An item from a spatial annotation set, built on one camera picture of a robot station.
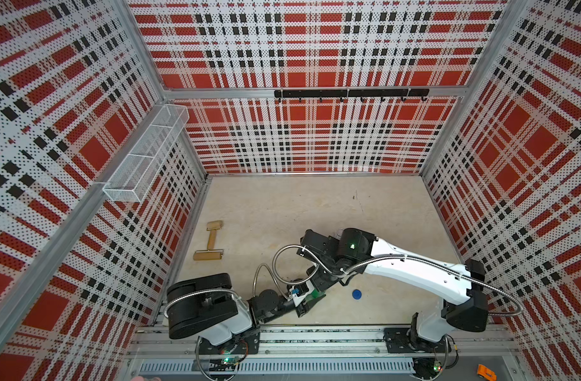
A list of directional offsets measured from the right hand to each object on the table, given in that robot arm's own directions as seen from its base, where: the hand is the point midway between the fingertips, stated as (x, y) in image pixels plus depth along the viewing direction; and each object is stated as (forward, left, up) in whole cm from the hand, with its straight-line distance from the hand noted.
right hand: (323, 282), depth 67 cm
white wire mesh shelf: (+40, +72, +3) cm, 83 cm away
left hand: (+2, 0, -11) cm, 11 cm away
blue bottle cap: (+2, -13, -19) cm, 23 cm away
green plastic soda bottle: (-1, +3, -7) cm, 8 cm away
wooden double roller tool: (+18, +43, -18) cm, 50 cm away
